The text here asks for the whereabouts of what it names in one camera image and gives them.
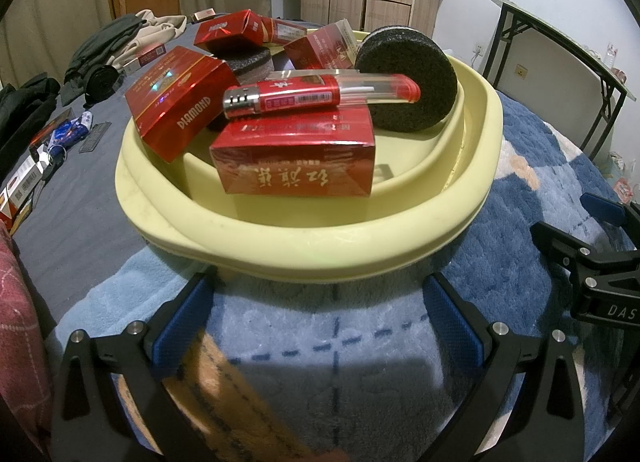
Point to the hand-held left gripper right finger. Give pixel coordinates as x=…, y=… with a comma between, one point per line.
x=450, y=324

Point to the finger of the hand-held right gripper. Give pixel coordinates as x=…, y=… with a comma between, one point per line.
x=605, y=209
x=555, y=239

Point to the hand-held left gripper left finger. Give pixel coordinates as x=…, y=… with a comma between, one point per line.
x=182, y=322

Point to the yellow plastic basin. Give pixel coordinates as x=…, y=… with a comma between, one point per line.
x=300, y=247

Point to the wide red gold-print box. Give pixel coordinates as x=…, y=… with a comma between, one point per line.
x=295, y=162

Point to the large dark foam disc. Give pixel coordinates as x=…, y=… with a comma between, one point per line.
x=415, y=77

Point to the red silver cigarette box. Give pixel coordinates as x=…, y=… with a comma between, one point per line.
x=170, y=97

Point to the red transparent lighter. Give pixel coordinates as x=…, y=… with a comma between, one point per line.
x=300, y=95

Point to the small dark foam disc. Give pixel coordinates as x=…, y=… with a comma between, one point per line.
x=247, y=65

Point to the shiny red cigarette box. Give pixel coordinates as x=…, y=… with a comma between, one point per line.
x=225, y=30

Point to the small red white box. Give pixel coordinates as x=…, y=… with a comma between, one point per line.
x=287, y=32

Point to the pink plastic bag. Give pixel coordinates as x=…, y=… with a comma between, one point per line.
x=624, y=190

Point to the blue checked plush blanket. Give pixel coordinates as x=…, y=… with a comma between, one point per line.
x=525, y=167

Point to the glass jar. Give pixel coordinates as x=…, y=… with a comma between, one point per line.
x=612, y=56

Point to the red plaid cloth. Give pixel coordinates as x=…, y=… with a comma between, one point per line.
x=20, y=332

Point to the black folding table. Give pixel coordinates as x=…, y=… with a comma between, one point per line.
x=550, y=27

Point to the red white carton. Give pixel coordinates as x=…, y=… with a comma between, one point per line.
x=20, y=194

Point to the blue white packet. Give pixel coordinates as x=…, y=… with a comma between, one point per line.
x=74, y=128

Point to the black cap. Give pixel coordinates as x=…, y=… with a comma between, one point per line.
x=102, y=85

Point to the black clothing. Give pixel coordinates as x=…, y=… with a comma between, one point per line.
x=25, y=107

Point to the purple red small box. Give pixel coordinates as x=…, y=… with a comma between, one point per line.
x=150, y=56

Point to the dark green clothing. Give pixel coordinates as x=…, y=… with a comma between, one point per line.
x=100, y=42

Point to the beige cloth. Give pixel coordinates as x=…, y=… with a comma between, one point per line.
x=160, y=30

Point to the small copper box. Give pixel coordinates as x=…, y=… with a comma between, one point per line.
x=203, y=16

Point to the beige curtain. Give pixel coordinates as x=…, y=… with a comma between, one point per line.
x=50, y=2

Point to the wall socket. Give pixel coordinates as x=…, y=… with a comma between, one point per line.
x=521, y=71

